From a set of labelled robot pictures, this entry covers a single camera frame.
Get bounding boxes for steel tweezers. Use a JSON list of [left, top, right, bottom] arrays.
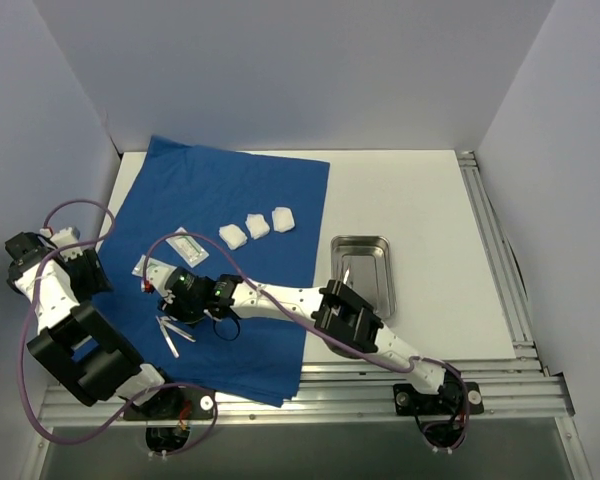
[[155, 316, 196, 359]]

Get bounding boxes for suture packet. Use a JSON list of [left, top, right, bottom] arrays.
[[132, 255, 173, 277], [167, 227, 209, 268]]

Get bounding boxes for white gauze stack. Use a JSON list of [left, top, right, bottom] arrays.
[[245, 214, 270, 240], [272, 206, 295, 233], [218, 224, 248, 250]]

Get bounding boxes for steel instrument tray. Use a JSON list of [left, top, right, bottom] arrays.
[[330, 235, 396, 320]]

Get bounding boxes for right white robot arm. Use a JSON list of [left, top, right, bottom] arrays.
[[149, 267, 460, 413]]

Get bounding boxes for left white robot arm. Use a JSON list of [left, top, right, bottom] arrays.
[[5, 228, 182, 419]]

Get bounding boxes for blue surgical drape cloth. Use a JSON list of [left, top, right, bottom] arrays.
[[94, 137, 329, 407]]

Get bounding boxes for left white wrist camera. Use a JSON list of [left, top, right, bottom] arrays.
[[38, 227, 80, 248]]

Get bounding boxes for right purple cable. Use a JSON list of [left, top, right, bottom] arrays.
[[143, 233, 469, 449]]

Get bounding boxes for purple cable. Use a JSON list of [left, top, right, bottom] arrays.
[[143, 233, 469, 449], [17, 199, 219, 445]]

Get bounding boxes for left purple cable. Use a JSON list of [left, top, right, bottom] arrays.
[[17, 199, 219, 445]]

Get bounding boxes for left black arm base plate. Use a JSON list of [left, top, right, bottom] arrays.
[[122, 387, 215, 421]]

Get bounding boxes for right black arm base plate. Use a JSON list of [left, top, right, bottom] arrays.
[[392, 382, 464, 417]]

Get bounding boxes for aluminium side rail frame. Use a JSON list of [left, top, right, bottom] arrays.
[[438, 152, 546, 375]]

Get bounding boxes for aluminium front rail frame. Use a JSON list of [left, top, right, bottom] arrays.
[[39, 348, 574, 427]]

